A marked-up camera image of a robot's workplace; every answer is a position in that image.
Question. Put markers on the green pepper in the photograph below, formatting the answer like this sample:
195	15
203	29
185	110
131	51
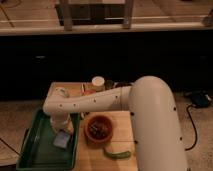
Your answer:
120	155

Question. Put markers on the dark small container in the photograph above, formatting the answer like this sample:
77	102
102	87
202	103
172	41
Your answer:
109	84

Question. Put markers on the wooden stool frame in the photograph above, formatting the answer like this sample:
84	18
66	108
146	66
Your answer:
94	14

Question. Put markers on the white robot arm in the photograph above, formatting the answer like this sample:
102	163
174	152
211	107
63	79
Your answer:
154	118

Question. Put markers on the blue-grey sponge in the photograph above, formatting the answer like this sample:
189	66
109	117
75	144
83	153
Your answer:
61	140

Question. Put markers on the orange bowl with contents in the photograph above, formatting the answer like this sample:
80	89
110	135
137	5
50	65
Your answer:
98	129

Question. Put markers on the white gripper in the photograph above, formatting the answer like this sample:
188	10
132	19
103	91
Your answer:
62	123

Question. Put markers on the black floor device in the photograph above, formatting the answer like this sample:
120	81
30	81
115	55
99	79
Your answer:
201	100

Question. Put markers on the green plastic tray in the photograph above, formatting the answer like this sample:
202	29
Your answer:
38	152

